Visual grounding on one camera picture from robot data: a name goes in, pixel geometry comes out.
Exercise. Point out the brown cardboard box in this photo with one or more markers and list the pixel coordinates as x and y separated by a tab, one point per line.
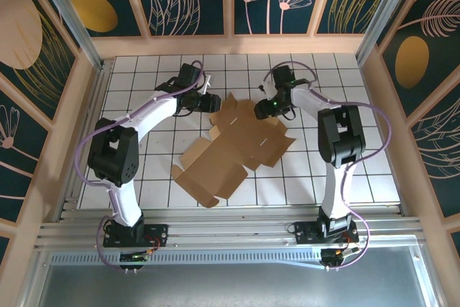
223	156

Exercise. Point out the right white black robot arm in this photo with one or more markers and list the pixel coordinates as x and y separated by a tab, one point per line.
341	138

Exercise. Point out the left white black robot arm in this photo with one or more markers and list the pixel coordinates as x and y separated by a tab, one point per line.
118	156

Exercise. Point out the grey metal sheet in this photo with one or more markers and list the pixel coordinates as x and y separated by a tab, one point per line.
230	289

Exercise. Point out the aluminium side rail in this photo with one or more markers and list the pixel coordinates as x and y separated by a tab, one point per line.
98	84

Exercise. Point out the aluminium rail frame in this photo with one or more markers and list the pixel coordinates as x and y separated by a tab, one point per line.
230	229

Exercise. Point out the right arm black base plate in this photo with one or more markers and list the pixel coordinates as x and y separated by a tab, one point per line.
305	231

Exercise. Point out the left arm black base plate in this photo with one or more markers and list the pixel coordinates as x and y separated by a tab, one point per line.
158	231

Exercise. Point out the aluminium corner post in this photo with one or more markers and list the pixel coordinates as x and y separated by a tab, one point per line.
384	5
64	5

